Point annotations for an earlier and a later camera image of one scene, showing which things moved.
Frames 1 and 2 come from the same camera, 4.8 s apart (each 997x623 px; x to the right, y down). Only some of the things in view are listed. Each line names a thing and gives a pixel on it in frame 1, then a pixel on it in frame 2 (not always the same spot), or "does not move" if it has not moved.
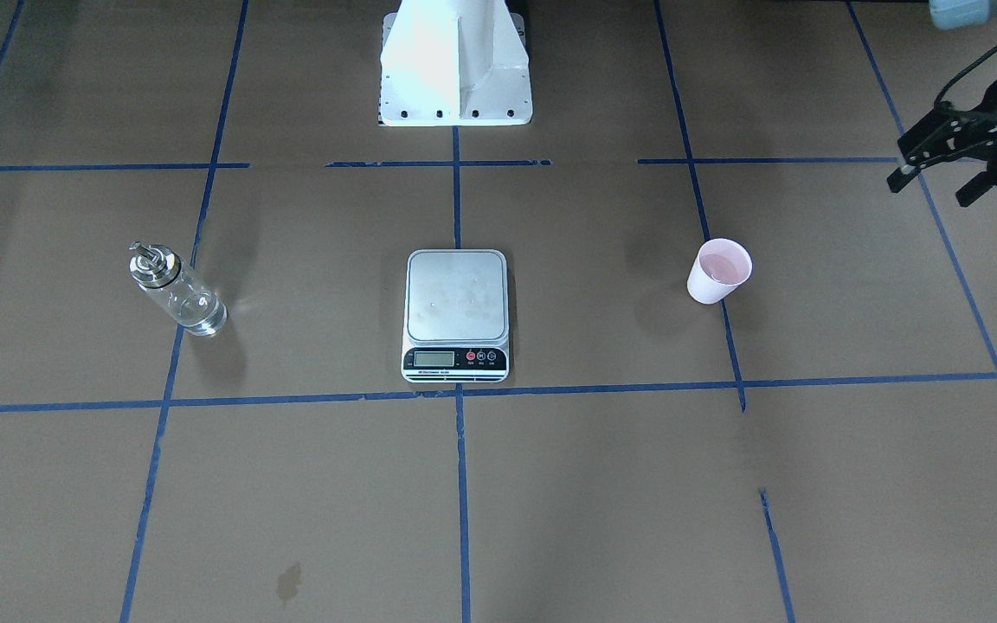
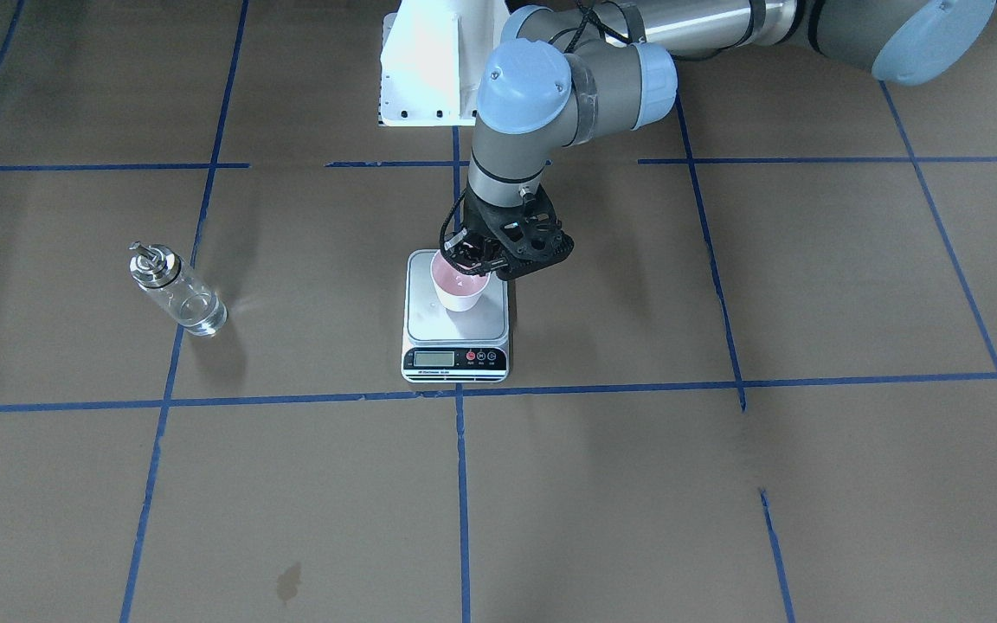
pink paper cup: (721, 266) to (457, 289)
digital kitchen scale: (456, 317) does not move
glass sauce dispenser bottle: (158, 272) does not move
